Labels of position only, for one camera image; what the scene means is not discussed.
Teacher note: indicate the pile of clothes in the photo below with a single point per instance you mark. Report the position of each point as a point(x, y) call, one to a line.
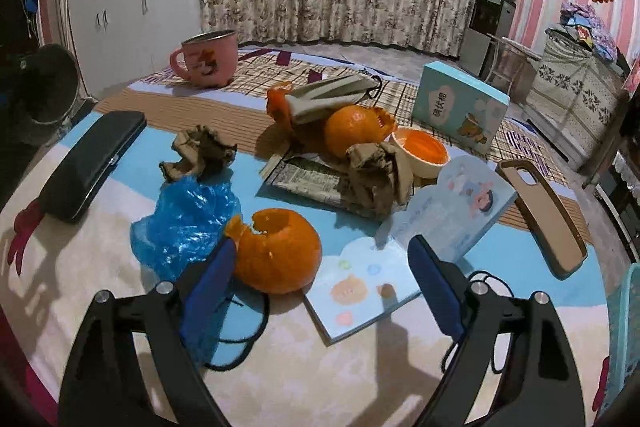
point(585, 16)

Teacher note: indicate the orange peel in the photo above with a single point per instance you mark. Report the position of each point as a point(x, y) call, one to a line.
point(277, 253)
point(350, 125)

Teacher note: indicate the brown phone case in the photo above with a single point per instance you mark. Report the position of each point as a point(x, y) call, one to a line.
point(555, 232)

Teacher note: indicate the pink enamel mug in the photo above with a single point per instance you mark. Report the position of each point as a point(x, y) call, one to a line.
point(208, 60)

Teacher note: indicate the white cabinet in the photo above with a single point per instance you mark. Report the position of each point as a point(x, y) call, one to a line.
point(117, 41)

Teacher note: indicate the pastel greeting card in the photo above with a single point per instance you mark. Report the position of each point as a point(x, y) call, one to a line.
point(371, 277)

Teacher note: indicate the cloth covered cabinet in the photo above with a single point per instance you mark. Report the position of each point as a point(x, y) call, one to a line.
point(576, 100)

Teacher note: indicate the brown paper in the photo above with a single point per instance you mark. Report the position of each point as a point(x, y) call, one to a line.
point(381, 177)
point(202, 155)

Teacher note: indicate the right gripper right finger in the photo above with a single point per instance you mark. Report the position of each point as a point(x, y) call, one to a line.
point(539, 385)

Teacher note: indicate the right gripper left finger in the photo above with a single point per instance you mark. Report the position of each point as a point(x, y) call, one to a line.
point(103, 383)

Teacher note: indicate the water dispenser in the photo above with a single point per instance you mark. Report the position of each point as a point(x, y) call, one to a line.
point(490, 21)

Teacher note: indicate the light blue plastic basket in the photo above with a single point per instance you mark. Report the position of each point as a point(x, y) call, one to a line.
point(624, 324)

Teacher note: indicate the blue plastic bag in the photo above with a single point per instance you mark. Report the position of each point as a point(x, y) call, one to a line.
point(187, 223)

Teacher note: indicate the light blue cardboard box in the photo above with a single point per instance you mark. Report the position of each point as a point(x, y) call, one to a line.
point(460, 106)

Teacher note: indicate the low shelf with lace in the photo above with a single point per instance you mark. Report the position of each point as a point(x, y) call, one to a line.
point(617, 187)

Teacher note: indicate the small cream bowl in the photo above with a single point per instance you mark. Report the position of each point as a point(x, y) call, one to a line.
point(426, 155)

